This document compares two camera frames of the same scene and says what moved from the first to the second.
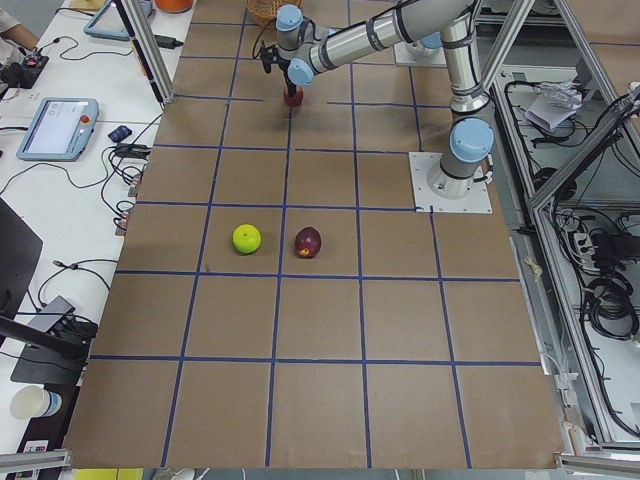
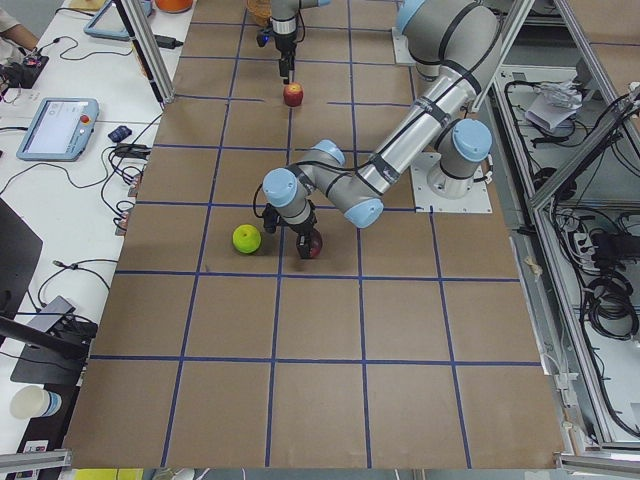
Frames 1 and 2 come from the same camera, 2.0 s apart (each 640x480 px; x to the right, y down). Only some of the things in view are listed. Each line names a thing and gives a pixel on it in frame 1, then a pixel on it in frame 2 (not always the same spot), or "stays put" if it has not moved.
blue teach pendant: x=59 y=130 stays put
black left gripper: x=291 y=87 to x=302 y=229
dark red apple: x=307 y=242 stays put
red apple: x=297 y=99 stays put
